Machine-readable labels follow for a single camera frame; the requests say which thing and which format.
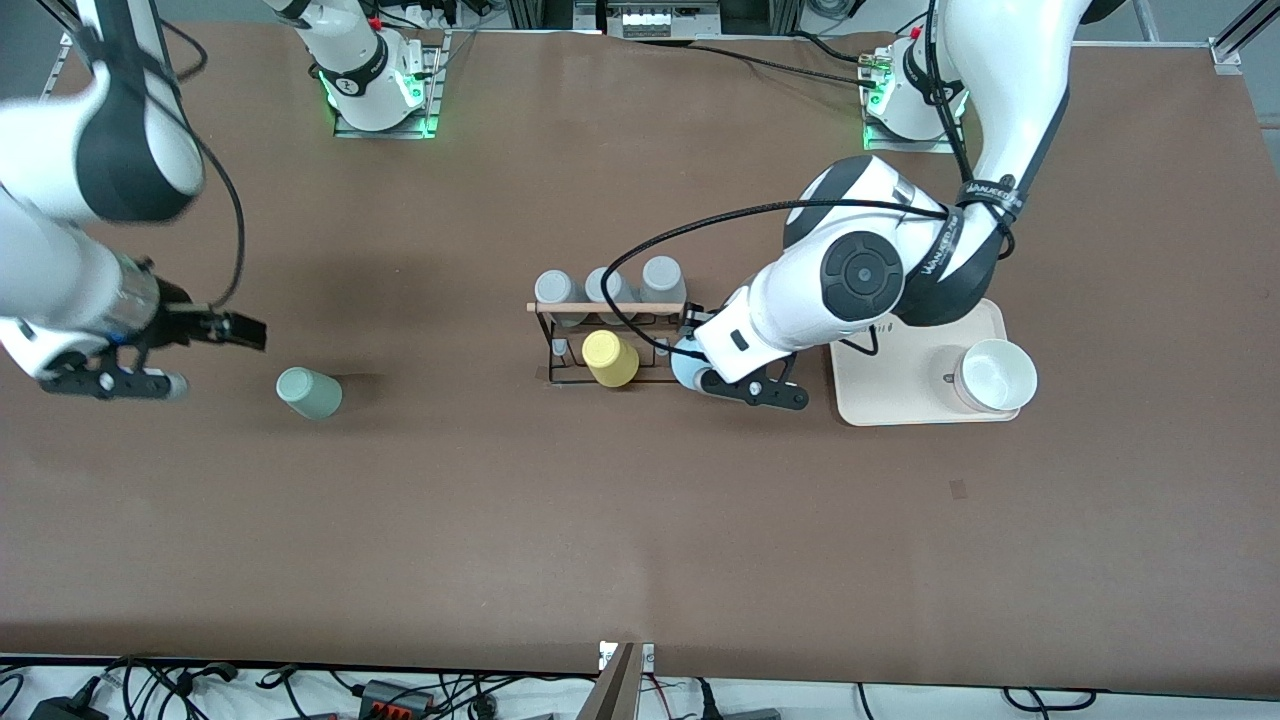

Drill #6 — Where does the aluminium frame post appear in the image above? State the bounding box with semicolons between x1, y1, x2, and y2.
1208;0;1280;77

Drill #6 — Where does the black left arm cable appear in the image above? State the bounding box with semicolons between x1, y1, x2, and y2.
602;0;1017;357

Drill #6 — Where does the grey metal bar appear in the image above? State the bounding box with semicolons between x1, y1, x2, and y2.
574;644;642;720

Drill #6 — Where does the grey cup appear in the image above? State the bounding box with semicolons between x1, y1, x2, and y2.
583;266;635;327
533;269;587;328
639;255;689;307

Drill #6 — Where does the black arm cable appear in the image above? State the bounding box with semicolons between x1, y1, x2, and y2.
602;0;1017;357
148;18;247;310

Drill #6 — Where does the mint green cup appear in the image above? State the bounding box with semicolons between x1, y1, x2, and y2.
275;366;344;422

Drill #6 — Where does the black box with orange buttons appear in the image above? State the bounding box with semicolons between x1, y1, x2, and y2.
357;679;439;718

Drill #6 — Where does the grey power strip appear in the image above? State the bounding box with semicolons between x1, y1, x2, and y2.
604;0;724;40

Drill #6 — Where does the black floor cable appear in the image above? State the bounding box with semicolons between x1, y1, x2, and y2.
105;654;243;720
1003;686;1098;715
438;673;601;720

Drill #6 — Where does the black power adapter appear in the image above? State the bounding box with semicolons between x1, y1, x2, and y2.
27;692;110;720

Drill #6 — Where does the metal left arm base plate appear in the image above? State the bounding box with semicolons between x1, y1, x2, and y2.
861;44;970;155

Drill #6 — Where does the white bowl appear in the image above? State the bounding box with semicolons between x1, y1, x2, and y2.
952;338;1039;414

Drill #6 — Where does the beige rectangular tray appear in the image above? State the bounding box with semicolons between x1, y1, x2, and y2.
826;297;1009;428

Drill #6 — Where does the aluminium frame rail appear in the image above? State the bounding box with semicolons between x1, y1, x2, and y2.
504;0;803;37

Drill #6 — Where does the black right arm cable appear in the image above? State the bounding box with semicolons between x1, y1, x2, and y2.
148;18;247;310

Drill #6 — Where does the white camera bracket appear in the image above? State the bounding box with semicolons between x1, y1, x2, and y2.
597;641;657;674

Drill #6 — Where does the yellow cup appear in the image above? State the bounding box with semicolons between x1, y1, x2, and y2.
581;330;642;390

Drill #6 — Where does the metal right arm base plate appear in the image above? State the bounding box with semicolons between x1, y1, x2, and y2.
332;28;446;140

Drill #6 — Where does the light blue cup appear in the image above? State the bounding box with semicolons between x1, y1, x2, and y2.
667;334;714;394

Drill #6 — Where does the black wire cup rack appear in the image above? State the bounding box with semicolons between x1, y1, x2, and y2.
526;300;701;388

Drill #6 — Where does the black power cable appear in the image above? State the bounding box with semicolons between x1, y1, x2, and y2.
788;30;893;65
623;35;887;91

